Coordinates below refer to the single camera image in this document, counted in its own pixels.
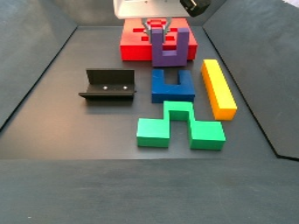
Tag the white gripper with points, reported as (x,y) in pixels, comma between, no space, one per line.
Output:
(149,9)

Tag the purple U-shaped block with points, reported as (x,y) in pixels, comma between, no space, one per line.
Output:
(169,58)

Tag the red slotted board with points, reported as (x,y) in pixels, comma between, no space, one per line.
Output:
(135,46)

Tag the blue U-shaped block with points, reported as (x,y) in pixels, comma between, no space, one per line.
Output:
(180,92)

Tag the yellow long bar block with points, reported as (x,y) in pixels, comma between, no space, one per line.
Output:
(221,101)

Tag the green zigzag block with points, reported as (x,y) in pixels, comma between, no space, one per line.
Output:
(155,131)

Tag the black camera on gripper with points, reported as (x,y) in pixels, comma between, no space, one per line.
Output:
(195,7)

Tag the black angled bracket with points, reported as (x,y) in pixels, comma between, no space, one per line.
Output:
(109,84)

